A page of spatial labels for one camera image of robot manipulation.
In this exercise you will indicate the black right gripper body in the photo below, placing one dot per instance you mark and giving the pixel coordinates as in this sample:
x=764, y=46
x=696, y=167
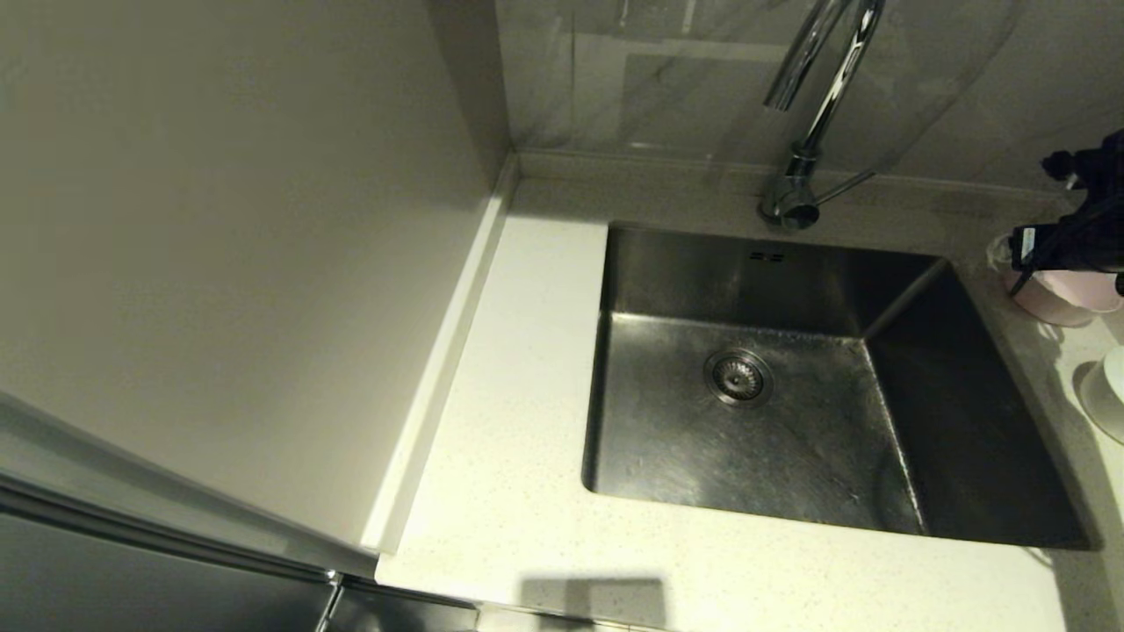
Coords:
x=1102, y=230

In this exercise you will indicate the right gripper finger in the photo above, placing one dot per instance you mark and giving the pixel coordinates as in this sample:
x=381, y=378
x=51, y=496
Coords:
x=1041, y=248
x=1062, y=168

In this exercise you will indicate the pink plastic bowl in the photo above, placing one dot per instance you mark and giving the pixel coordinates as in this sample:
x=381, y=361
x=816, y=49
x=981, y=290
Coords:
x=1062, y=300

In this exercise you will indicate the white plastic bowl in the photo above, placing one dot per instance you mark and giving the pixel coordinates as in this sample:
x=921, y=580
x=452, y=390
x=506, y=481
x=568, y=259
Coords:
x=1111, y=395

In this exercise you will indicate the stainless steel sink basin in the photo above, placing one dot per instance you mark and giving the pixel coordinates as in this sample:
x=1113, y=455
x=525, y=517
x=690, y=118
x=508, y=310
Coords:
x=790, y=465

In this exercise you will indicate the chrome gooseneck faucet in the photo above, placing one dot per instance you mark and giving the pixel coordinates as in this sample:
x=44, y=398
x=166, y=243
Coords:
x=830, y=92

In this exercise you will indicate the round metal drain strainer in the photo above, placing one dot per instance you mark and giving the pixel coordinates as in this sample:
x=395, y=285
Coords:
x=738, y=377

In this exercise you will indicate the beige tall cabinet panel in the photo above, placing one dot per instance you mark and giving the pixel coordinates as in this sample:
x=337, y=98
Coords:
x=219, y=219

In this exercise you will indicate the grey metal appliance door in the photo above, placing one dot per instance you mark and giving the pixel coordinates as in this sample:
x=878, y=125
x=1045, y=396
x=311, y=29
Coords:
x=105, y=553

